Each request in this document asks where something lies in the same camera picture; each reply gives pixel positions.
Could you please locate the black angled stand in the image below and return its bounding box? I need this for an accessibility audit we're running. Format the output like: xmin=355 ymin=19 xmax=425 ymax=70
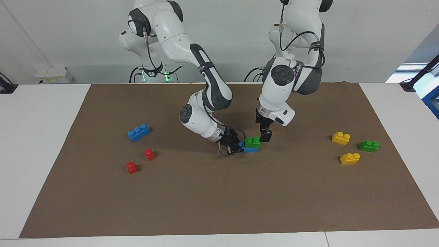
xmin=400 ymin=55 xmax=439 ymax=92

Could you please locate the blue three-stud block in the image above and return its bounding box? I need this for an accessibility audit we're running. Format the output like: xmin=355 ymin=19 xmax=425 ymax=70
xmin=128 ymin=123 xmax=151 ymax=142
xmin=239 ymin=141 xmax=259 ymax=153

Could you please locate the yellow two-stud block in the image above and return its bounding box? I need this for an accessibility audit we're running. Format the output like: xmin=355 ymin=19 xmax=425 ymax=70
xmin=332 ymin=132 xmax=351 ymax=145
xmin=340 ymin=153 xmax=360 ymax=165

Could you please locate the blue frame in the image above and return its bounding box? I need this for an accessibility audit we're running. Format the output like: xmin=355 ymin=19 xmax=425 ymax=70
xmin=421 ymin=74 xmax=439 ymax=120

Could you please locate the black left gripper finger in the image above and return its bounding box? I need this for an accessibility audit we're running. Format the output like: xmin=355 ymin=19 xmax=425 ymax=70
xmin=260 ymin=125 xmax=273 ymax=143

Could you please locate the brown table mat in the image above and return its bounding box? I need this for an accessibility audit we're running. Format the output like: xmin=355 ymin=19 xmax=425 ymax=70
xmin=19 ymin=82 xmax=439 ymax=238

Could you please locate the white power strip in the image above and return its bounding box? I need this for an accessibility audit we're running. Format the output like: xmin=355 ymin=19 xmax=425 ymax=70
xmin=35 ymin=67 xmax=74 ymax=84

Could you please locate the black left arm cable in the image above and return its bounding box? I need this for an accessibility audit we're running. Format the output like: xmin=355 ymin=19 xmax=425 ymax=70
xmin=278 ymin=0 xmax=325 ymax=69

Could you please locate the black table clamp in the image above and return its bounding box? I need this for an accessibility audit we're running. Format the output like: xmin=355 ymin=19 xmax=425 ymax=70
xmin=0 ymin=73 xmax=18 ymax=94

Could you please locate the black base cable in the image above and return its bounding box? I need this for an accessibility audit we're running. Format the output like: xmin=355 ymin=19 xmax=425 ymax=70
xmin=129 ymin=66 xmax=145 ymax=84
xmin=244 ymin=66 xmax=267 ymax=83

